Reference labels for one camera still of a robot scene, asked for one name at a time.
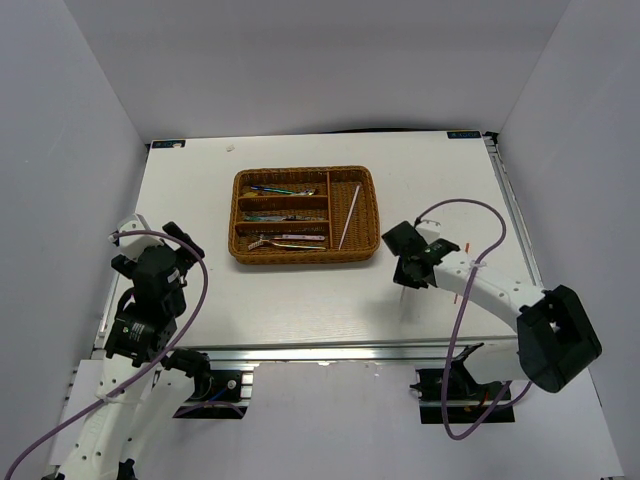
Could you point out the silver patterned table knife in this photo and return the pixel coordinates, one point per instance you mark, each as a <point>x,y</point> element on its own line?
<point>292,218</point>

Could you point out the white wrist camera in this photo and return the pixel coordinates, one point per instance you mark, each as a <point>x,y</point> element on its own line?
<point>429,230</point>
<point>132,237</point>

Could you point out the left blue table label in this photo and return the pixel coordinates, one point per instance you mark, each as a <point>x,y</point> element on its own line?
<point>168,144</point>

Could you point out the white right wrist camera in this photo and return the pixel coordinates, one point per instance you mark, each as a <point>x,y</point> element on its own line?
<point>429,230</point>

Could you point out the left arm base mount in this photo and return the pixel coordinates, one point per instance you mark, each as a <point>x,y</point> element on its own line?
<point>223,394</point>

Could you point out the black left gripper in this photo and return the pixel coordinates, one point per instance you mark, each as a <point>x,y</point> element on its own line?
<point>124,263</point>

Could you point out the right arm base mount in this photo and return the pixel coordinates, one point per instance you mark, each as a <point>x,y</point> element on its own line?
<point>467,400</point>

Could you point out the aluminium table frame rail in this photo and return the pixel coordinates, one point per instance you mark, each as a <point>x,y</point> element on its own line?
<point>347,311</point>

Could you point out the iridescent round bowl spoon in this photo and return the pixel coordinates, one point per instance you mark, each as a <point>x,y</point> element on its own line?
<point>271,190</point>

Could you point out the green handled table knife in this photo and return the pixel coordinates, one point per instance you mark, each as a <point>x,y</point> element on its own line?
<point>266,218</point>

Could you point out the woven wicker cutlery tray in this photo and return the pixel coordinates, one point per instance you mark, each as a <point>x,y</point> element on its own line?
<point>335,186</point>

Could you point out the pink handled fork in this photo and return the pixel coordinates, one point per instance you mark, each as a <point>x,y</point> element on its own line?
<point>294,237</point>

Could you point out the white chopstick short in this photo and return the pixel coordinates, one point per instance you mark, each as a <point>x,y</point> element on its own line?
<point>349,216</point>

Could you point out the blue table label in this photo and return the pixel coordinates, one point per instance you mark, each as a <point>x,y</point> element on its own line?
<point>168,144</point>
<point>464,134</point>

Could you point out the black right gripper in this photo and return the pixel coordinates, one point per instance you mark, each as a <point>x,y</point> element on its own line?
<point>400,278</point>

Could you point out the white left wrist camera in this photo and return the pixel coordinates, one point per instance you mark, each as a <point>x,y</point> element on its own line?
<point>132,237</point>

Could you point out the red chopstick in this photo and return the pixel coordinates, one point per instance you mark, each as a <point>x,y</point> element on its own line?
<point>466,249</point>

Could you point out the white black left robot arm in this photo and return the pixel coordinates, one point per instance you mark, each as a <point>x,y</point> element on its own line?
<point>144,377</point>

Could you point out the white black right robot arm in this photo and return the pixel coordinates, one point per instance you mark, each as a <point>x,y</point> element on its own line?
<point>555,338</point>

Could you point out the right blue table label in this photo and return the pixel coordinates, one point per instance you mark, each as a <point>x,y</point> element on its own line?
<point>464,134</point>

